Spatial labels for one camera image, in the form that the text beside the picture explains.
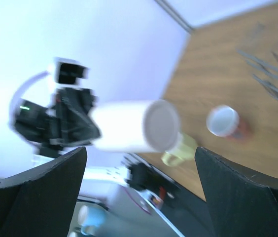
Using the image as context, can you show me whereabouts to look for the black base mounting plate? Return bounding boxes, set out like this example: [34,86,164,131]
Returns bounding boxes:
[124,153,215,237]

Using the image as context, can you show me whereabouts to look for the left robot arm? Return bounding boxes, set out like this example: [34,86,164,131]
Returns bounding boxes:
[9,57,101,158]

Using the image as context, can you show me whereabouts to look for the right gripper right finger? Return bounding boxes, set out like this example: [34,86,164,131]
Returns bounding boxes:
[195,147,278,237]

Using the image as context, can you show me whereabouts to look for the yellow mug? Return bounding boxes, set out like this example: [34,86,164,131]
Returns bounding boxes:
[161,133,198,167]

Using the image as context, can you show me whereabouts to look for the beige plastic cup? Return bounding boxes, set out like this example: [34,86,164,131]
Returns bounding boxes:
[89,99,181,153]

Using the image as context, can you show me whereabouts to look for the grey wire dish rack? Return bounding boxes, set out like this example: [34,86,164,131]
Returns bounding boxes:
[237,49,278,101]

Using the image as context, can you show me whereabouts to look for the blue mug orange inside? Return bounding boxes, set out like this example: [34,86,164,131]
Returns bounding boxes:
[77,205,107,236]

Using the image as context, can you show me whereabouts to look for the pink patterned mug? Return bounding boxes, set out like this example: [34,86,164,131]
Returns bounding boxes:
[206,105,250,141]

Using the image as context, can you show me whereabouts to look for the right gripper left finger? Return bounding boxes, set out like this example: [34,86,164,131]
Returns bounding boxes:
[0,147,87,237]

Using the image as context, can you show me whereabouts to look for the left aluminium frame post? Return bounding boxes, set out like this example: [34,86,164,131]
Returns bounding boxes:
[154,0,194,34]

